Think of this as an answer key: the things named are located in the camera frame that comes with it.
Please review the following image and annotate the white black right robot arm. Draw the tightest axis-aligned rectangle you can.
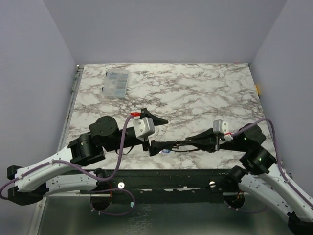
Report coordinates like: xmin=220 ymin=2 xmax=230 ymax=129
xmin=186 ymin=120 xmax=313 ymax=235

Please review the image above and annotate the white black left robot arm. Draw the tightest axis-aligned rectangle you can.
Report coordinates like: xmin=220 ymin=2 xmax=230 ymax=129
xmin=1 ymin=108 xmax=168 ymax=206

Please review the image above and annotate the clear plastic organizer box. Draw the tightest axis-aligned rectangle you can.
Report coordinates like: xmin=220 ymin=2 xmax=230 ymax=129
xmin=101 ymin=69 xmax=130 ymax=99

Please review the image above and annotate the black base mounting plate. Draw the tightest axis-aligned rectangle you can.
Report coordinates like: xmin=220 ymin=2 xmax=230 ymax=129
xmin=50 ymin=167 xmax=274 ymax=204

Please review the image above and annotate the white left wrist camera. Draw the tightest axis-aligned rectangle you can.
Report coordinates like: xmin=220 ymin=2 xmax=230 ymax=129
xmin=133 ymin=117 xmax=155 ymax=140

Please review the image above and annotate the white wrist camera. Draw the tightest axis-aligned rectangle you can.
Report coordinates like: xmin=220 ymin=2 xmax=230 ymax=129
xmin=133 ymin=117 xmax=155 ymax=140
xmin=213 ymin=119 xmax=229 ymax=135

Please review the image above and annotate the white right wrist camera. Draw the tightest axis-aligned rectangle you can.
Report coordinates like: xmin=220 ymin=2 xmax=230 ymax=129
xmin=213 ymin=119 xmax=229 ymax=135

